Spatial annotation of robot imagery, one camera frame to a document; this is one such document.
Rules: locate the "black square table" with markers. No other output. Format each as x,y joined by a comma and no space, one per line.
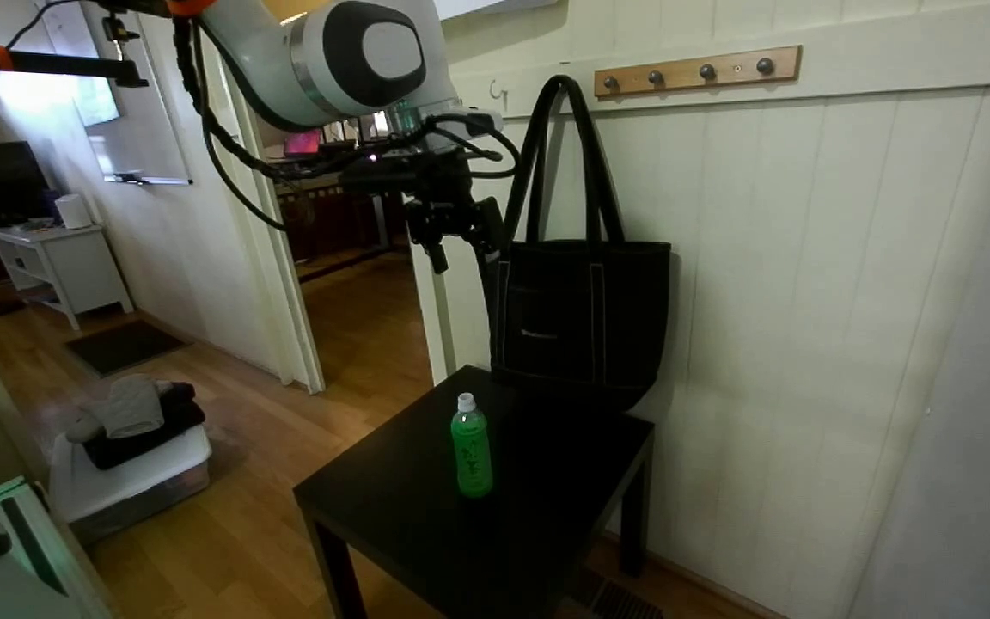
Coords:
471,505

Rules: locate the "black folded cloth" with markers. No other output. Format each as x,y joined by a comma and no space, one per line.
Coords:
163,432

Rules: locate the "black tote bag white stitching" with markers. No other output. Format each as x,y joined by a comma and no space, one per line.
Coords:
581,310

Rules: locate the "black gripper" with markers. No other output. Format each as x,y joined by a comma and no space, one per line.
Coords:
428,183

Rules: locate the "green plastic bottle white cap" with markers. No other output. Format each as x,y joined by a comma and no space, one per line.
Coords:
471,453

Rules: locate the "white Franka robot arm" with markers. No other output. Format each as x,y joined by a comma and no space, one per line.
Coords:
325,52

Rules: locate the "wooden coat rack board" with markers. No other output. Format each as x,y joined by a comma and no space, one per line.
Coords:
736,69

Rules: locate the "white wall board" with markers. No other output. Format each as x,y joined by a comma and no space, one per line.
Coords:
138,124

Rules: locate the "white door frame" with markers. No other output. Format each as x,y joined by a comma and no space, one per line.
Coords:
290,310

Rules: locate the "dark floor mat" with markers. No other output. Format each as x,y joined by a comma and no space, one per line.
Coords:
121,344

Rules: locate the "dark floor vent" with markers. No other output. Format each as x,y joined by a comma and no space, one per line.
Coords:
620,604

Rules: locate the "dark wooden cabinet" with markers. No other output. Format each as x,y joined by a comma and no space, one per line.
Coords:
328,219

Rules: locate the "small white box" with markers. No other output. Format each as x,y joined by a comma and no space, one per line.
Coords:
75,210

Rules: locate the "lit pink screen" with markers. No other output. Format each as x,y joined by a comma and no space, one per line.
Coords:
303,144

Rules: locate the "white and green case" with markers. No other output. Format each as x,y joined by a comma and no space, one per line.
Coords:
33,537

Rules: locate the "black boom bar orange clamp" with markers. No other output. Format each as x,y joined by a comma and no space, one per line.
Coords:
50,65

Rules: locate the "grey folded cloth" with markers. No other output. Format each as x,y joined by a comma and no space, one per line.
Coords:
128,407

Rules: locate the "round metal coat peg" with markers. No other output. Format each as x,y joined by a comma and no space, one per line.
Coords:
610,85
706,74
764,67
654,77

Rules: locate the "white side table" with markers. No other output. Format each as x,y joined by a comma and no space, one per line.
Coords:
72,264

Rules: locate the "white low storage box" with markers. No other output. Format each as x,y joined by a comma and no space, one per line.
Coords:
117,486

